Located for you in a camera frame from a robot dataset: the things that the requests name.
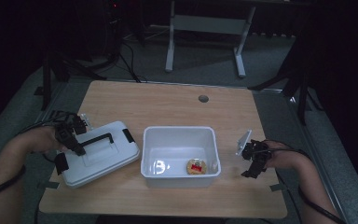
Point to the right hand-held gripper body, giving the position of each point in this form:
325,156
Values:
254,151

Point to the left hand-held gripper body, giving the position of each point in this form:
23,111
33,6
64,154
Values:
68,127

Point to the white plastic storage box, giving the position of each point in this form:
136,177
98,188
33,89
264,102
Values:
180,155

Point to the person's left hand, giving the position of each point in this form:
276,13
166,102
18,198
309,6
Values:
48,138

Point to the person's right hand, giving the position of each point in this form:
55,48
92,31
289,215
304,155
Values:
284,155

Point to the grey tape strip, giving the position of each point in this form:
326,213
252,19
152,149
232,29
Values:
277,187

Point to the black stand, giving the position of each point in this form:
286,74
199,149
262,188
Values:
46,84
301,93

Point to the grey table grommet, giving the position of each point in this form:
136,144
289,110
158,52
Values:
203,99

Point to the white metal desk frame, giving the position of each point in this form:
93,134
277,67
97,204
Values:
209,25

